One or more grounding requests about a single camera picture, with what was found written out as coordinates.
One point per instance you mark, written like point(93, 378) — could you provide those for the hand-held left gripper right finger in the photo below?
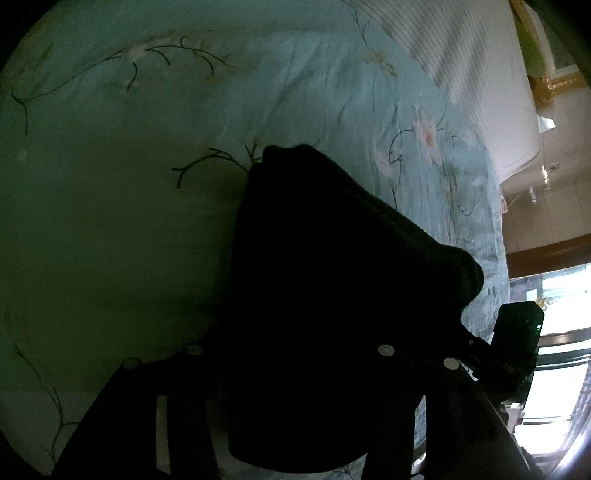
point(401, 443)

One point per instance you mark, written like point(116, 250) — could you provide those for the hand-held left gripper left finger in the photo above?
point(189, 406)

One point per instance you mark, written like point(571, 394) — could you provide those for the black pants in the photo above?
point(332, 300)

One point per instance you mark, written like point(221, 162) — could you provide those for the bright window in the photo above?
point(563, 314)

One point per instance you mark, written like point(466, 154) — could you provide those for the teal floral blanket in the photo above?
point(138, 184)

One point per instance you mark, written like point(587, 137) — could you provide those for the brown wooden window frame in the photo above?
point(549, 254)

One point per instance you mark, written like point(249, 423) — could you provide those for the golden ornate frame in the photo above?
point(549, 78)

